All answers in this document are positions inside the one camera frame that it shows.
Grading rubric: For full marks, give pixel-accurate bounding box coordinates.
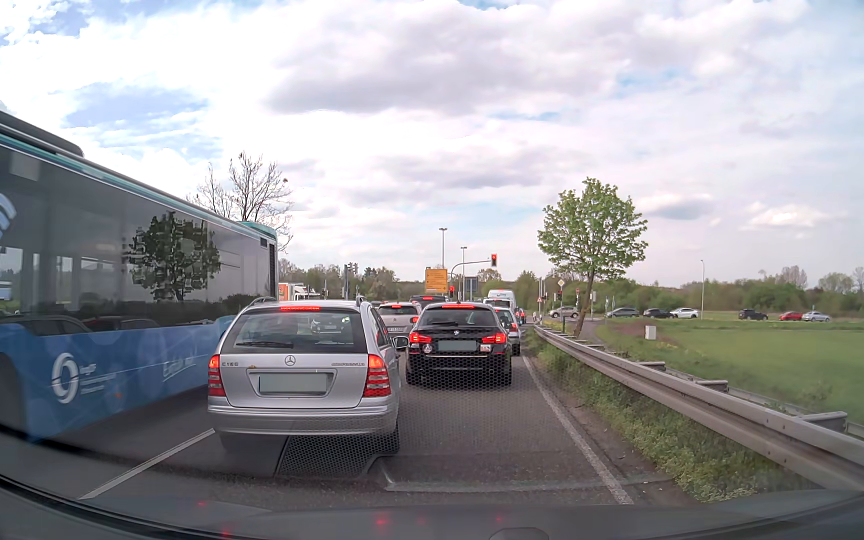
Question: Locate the queue of cars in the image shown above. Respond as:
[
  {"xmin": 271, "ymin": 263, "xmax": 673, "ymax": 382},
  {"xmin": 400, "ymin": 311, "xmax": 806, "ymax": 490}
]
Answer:
[{"xmin": 376, "ymin": 289, "xmax": 529, "ymax": 357}]

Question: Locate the black car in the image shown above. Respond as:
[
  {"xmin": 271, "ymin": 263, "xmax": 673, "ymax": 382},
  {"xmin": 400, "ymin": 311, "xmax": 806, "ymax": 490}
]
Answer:
[{"xmin": 404, "ymin": 301, "xmax": 514, "ymax": 388}]

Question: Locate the row of trees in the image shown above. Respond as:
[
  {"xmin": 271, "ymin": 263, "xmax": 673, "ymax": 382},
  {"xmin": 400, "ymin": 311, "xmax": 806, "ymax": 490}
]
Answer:
[
  {"xmin": 514, "ymin": 255, "xmax": 864, "ymax": 316},
  {"xmin": 277, "ymin": 258, "xmax": 427, "ymax": 301}
]

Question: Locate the bare tree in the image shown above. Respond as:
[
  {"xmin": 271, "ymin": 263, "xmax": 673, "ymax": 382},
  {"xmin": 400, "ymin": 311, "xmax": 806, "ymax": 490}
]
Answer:
[{"xmin": 187, "ymin": 151, "xmax": 295, "ymax": 252}]

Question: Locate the lorry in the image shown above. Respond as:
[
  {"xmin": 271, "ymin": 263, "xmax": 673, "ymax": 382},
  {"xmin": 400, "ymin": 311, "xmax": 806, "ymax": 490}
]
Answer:
[{"xmin": 278, "ymin": 282, "xmax": 324, "ymax": 303}]

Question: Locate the car's own bonnet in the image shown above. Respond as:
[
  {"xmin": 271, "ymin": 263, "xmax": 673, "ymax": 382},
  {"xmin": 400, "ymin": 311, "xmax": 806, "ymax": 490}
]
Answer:
[{"xmin": 0, "ymin": 466, "xmax": 864, "ymax": 540}]

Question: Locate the green leafy tree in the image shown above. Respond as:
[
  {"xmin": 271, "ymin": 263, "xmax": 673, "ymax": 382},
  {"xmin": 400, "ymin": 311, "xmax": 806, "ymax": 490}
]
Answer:
[{"xmin": 537, "ymin": 177, "xmax": 649, "ymax": 339}]

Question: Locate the row of cars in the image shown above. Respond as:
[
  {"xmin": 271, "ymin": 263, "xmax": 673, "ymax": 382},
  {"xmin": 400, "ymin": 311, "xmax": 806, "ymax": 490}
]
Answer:
[{"xmin": 549, "ymin": 305, "xmax": 864, "ymax": 324}]

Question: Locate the grey guard rail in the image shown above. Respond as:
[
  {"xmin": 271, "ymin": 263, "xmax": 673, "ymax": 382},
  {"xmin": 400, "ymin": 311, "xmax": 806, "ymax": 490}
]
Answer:
[{"xmin": 531, "ymin": 321, "xmax": 864, "ymax": 492}]

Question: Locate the silver estate car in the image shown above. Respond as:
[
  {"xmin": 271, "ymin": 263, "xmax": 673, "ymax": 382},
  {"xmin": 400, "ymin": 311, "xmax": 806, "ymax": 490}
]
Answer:
[{"xmin": 206, "ymin": 297, "xmax": 410, "ymax": 456}]

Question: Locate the blue bus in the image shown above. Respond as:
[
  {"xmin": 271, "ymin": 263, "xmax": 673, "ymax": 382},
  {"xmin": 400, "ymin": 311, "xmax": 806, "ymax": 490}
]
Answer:
[{"xmin": 0, "ymin": 94, "xmax": 280, "ymax": 442}]

